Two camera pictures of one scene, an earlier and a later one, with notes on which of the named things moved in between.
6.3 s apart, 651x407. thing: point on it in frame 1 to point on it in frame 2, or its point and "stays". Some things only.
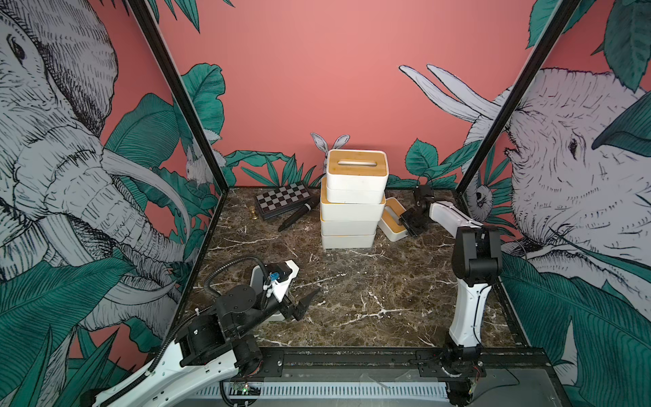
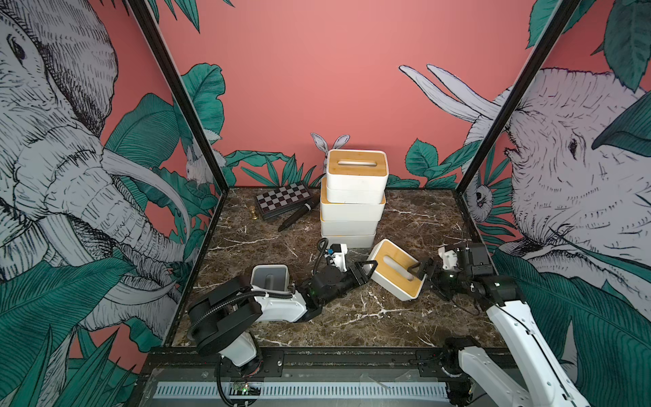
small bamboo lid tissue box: x=389 y=224 to x=392 y=274
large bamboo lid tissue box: x=339 y=212 stays
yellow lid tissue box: x=348 y=227 stays
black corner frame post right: x=566 y=9 stays
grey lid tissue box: x=355 y=195 stays
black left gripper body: x=264 y=307 to x=344 y=282
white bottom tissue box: x=340 y=241 stays
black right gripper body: x=413 y=220 to x=445 y=283
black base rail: x=413 y=364 stays
